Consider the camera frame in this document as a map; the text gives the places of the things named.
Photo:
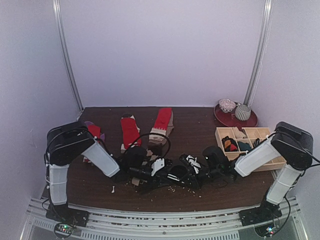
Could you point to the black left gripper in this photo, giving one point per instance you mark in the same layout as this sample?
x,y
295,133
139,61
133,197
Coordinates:
x,y
157,180

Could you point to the purple striped sock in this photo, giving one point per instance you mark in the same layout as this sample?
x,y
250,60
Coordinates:
x,y
102,134

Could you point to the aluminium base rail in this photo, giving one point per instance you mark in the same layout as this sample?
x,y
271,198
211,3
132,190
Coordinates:
x,y
108,224

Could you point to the white patterned bowl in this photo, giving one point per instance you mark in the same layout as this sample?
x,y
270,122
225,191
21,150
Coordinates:
x,y
226,105

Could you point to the red round tray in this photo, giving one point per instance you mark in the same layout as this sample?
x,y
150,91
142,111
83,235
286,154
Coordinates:
x,y
229,119

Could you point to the aluminium frame post left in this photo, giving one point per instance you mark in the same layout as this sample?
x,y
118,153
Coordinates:
x,y
66,57

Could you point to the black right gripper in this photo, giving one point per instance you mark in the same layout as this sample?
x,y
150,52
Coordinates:
x,y
188,170

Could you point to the aluminium frame post right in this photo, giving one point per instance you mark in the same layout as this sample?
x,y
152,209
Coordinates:
x,y
260,51

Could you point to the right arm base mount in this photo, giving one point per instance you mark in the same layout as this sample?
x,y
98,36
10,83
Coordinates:
x,y
265,212

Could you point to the grey striped cup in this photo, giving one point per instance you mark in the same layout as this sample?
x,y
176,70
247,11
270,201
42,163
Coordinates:
x,y
242,112

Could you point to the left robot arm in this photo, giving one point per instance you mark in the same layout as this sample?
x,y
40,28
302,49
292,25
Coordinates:
x,y
67,142

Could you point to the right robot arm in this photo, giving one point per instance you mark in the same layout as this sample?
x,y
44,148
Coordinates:
x,y
287,141

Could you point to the red white sock right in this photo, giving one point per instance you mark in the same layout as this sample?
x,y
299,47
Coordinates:
x,y
164,122

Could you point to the beige sock in box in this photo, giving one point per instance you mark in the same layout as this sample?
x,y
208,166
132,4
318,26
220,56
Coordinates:
x,y
238,133

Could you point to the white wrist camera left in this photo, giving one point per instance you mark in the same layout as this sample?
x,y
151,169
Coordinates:
x,y
157,165

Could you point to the red sock middle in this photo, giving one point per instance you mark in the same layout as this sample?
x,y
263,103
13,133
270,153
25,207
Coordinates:
x,y
129,133

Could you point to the aluminium frame post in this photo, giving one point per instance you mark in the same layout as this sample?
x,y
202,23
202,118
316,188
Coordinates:
x,y
66,57
260,51

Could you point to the teal rolled sock in box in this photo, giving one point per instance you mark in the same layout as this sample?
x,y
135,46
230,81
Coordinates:
x,y
244,146

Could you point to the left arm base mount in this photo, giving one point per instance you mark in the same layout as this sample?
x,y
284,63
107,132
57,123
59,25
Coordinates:
x,y
62,213

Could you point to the brown argyle sock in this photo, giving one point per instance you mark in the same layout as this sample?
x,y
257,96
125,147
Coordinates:
x,y
151,155

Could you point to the black striped sock in box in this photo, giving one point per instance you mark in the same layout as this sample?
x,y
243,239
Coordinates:
x,y
256,142

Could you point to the rolled colourful socks in box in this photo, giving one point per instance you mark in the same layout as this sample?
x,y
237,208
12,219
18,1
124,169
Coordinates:
x,y
229,144

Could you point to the red sock far left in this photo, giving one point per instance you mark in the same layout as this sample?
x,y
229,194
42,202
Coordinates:
x,y
95,131

